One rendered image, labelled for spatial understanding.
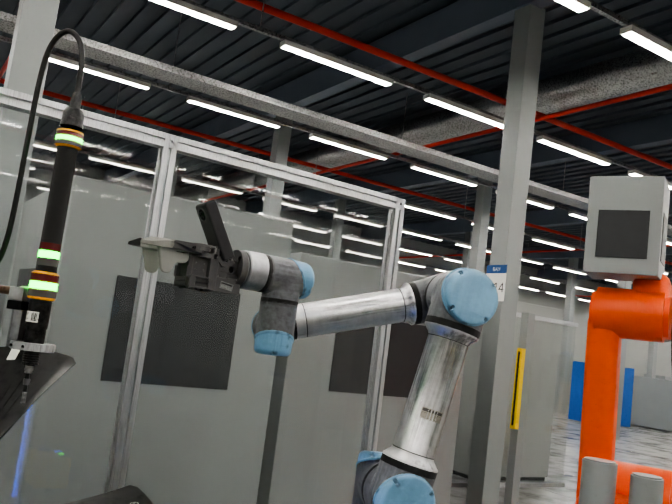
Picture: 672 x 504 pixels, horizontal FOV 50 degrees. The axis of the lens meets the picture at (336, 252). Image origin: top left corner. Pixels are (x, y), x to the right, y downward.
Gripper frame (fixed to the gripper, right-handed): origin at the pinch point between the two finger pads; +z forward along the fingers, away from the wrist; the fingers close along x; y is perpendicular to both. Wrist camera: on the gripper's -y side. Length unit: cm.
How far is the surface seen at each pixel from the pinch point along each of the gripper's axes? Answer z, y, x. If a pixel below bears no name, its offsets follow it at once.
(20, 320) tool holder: 17.3, 16.6, 0.7
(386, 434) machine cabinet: -307, 77, 294
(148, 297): -29, 8, 70
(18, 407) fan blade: 13.7, 31.4, 7.8
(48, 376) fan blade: 8.9, 26.1, 11.0
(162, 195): -28, -21, 71
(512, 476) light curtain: -478, 112, 319
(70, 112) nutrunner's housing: 15.9, -18.4, -1.6
